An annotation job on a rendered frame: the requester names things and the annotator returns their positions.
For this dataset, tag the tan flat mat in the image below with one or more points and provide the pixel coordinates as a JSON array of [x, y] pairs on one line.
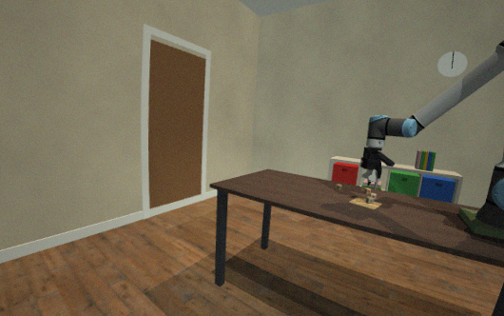
[[361, 202]]

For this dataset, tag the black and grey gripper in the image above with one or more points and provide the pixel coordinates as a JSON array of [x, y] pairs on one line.
[[371, 161]]

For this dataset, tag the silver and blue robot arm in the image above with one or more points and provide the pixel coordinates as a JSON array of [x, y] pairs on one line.
[[381, 126]]

